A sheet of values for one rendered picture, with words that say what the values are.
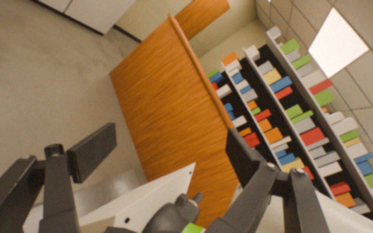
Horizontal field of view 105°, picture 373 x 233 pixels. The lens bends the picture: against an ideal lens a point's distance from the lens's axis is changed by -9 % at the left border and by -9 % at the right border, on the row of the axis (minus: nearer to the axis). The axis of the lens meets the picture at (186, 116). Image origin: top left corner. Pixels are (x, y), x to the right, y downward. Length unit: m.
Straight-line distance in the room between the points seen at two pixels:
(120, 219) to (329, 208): 0.28
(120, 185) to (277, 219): 0.45
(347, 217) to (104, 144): 0.29
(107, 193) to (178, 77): 1.36
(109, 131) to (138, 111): 1.79
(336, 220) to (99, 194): 0.50
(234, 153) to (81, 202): 0.43
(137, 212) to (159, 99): 1.56
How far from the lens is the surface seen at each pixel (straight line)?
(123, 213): 0.26
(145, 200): 0.30
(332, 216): 0.28
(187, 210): 0.44
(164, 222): 0.36
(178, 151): 1.66
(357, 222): 0.29
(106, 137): 0.18
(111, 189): 0.56
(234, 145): 0.16
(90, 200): 0.52
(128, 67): 2.20
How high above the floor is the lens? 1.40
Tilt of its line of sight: 23 degrees down
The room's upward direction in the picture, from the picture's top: 59 degrees clockwise
